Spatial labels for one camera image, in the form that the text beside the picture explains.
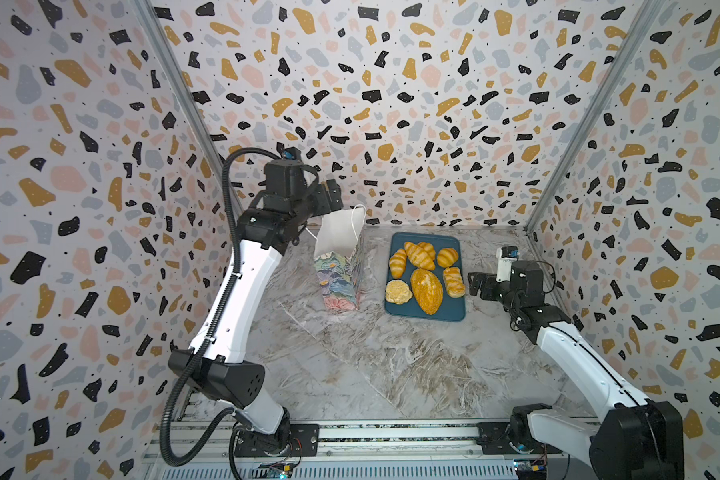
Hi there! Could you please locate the white floral paper bag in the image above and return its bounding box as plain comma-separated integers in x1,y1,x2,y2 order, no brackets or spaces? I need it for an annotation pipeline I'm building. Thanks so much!
313,204,366,312

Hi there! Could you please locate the large sesame bread loaf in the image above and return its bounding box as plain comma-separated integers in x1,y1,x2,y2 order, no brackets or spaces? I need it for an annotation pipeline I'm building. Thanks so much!
410,269,444,316

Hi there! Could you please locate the pale crumbly bread roll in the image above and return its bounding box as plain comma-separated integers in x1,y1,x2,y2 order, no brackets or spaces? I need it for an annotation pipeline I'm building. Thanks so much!
385,280,413,305

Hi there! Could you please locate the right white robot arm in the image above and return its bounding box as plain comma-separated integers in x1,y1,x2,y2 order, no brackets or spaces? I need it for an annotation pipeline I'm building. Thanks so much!
467,259,685,479

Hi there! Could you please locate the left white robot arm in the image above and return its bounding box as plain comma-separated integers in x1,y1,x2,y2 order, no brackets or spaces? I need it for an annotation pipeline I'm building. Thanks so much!
160,156,342,436

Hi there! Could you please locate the braided twist bread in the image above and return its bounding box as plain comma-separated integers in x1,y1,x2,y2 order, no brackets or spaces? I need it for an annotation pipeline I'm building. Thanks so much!
443,266,466,298

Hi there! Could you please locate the shell shaped striped bun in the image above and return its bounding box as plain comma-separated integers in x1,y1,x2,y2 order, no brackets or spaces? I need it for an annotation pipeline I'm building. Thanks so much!
436,247,459,269

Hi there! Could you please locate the teal plastic tray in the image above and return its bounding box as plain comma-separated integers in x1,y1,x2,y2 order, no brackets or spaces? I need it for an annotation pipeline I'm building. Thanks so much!
384,232,466,322

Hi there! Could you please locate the round striped bun behind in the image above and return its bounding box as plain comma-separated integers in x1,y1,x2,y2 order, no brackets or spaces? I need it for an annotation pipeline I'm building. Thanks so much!
418,242,436,258

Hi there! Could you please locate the large striped croissant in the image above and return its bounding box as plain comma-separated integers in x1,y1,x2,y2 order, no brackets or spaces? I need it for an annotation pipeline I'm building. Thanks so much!
404,242,435,271

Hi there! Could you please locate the small striped croissant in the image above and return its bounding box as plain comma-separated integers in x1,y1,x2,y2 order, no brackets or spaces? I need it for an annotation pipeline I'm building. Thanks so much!
388,248,407,279

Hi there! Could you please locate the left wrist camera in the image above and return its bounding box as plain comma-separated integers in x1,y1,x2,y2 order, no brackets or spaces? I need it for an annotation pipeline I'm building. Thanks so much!
280,146,303,164

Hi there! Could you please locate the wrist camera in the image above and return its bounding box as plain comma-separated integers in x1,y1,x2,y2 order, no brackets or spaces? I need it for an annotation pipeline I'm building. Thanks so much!
280,146,303,164
496,245,519,282

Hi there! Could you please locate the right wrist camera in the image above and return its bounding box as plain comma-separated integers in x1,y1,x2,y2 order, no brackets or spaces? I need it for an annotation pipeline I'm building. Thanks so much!
496,245,519,282

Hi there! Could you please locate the left aluminium corner post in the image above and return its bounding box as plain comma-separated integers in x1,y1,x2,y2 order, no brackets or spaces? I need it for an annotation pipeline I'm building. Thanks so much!
131,0,223,180

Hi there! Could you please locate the aluminium corner post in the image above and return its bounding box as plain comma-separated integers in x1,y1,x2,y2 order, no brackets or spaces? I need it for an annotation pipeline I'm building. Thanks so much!
131,0,223,180
524,0,662,236

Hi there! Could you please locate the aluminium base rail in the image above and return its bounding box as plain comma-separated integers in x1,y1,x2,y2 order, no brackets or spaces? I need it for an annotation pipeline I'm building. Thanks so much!
136,418,597,479

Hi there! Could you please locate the black corrugated cable conduit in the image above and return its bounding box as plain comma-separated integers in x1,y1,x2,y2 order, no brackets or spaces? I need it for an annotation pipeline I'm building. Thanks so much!
158,146,283,468

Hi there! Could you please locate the right aluminium corner post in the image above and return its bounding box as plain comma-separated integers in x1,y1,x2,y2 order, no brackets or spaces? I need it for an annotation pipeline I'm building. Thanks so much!
524,0,662,236

